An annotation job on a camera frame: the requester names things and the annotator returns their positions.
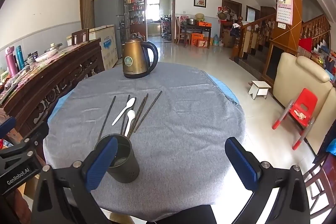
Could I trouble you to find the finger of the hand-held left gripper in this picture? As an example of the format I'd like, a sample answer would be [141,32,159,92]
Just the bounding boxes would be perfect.
[0,122,50,159]
[0,116,17,139]

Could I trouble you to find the dark wooden side table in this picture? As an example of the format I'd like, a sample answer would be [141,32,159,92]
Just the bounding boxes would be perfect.
[180,23,212,49]

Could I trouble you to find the small white stool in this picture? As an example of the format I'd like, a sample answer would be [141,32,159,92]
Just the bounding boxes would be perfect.
[248,80,272,100]

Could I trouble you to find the grey tablecloth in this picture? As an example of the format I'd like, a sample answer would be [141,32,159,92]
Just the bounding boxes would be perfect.
[43,61,248,223]

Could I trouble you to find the dark chopstick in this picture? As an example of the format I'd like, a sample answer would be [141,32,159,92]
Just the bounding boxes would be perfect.
[133,93,149,133]
[120,94,131,135]
[134,90,163,133]
[128,97,146,139]
[97,96,116,142]

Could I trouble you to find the brown wooden chair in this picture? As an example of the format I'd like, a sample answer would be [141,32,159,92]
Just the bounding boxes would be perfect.
[302,152,336,215]

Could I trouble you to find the light blue table cover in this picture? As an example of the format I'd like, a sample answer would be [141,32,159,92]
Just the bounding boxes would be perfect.
[47,74,240,125]

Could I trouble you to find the wooden stair railing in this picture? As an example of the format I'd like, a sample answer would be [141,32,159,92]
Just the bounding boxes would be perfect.
[230,14,277,60]

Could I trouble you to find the shelf with bottles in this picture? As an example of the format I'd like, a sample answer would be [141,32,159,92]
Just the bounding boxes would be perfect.
[124,0,146,36]

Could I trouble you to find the long white plastic spoon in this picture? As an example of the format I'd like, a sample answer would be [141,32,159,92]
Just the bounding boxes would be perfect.
[112,97,136,126]

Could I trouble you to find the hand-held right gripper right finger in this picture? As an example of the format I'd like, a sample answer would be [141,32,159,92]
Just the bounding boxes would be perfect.
[224,136,312,224]

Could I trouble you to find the white bowl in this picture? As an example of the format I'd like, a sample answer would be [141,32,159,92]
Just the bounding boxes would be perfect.
[34,52,57,63]

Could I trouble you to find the bronze electric kettle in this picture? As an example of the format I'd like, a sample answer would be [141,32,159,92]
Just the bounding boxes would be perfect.
[121,33,159,80]

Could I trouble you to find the teal thermos bottle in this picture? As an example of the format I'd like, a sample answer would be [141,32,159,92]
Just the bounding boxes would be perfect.
[15,46,26,69]

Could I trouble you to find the pink thermos bottle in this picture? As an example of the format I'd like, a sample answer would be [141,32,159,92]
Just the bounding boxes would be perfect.
[5,47,18,77]

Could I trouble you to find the white chest freezer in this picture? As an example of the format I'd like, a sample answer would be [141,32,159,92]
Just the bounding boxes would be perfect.
[66,25,118,70]

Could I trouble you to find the short white plastic spoon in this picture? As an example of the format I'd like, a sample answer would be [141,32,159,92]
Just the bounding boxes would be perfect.
[124,110,136,138]

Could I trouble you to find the carved wooden sideboard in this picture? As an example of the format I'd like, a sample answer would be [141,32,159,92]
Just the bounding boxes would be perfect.
[0,39,105,140]

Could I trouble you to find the red plastic child chair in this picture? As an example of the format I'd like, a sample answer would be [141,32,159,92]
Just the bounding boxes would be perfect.
[272,88,318,151]

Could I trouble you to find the tall orange box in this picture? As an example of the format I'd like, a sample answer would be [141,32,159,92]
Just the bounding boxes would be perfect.
[191,32,204,47]

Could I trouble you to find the grey refrigerator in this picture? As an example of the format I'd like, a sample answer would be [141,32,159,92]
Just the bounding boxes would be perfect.
[93,0,127,60]

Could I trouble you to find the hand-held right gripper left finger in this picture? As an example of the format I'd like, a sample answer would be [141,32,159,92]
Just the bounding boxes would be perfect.
[26,136,119,224]

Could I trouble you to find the cream leather sofa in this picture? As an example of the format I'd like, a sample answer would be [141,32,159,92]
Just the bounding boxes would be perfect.
[272,52,336,154]

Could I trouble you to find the dark cylindrical utensil holder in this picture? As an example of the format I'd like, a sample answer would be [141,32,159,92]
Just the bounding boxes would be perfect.
[94,134,140,184]

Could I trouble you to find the dark wooden dining chair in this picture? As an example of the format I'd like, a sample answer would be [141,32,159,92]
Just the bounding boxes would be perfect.
[175,16,191,46]

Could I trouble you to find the pink wall calendar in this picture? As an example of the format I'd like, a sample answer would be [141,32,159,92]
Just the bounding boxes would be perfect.
[276,0,293,25]

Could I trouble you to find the metal pot with lid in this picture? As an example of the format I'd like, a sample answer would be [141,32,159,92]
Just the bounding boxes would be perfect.
[44,43,63,53]

